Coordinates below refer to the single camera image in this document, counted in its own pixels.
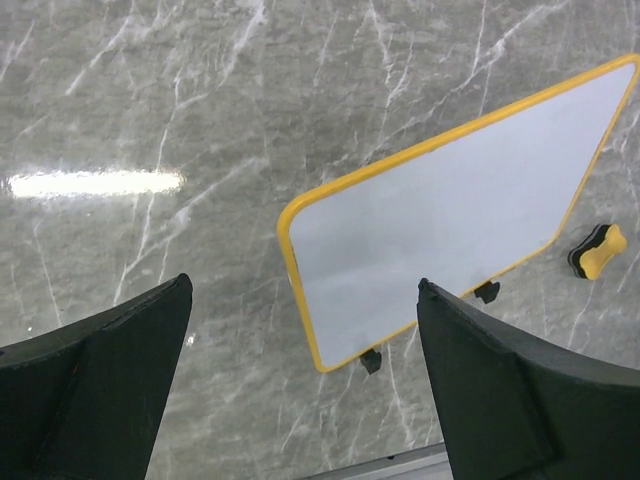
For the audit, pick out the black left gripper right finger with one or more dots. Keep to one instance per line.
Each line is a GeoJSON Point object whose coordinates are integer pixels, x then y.
{"type": "Point", "coordinates": [514, 406]}

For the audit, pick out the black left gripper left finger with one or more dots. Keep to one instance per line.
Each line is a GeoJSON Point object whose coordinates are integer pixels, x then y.
{"type": "Point", "coordinates": [86, 401]}

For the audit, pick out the yellow handled eraser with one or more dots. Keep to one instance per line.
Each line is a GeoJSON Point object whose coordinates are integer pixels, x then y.
{"type": "Point", "coordinates": [592, 255]}

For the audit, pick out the yellow framed whiteboard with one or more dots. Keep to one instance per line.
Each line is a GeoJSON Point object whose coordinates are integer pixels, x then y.
{"type": "Point", "coordinates": [461, 209]}

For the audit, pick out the black right whiteboard foot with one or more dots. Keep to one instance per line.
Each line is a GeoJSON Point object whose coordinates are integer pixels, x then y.
{"type": "Point", "coordinates": [488, 291]}

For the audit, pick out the black whiteboard foot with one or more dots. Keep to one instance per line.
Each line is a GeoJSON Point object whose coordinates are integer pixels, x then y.
{"type": "Point", "coordinates": [371, 360]}
{"type": "Point", "coordinates": [488, 291]}

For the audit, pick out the black left whiteboard foot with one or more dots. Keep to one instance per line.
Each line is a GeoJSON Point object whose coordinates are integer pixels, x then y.
{"type": "Point", "coordinates": [371, 360]}

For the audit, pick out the aluminium mounting rail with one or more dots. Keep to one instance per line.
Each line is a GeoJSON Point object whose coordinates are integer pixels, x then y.
{"type": "Point", "coordinates": [427, 463]}

